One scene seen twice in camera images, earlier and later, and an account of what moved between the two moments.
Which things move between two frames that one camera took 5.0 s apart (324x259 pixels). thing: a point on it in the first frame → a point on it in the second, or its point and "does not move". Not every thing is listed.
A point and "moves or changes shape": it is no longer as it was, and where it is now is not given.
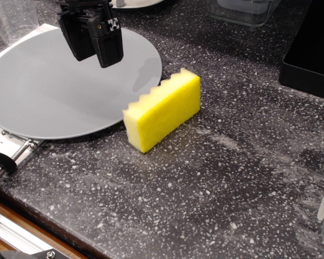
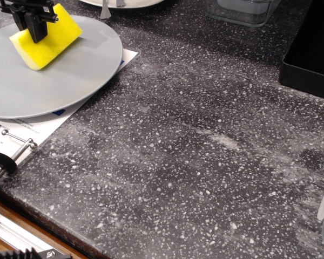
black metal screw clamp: [0, 162] does not move
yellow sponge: [176, 100] → [60, 33]
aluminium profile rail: [18, 237] does not move
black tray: [308, 65] does not move
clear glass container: [252, 13] does not move
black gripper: [107, 37] → [41, 8]
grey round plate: [38, 88] moves or changes shape
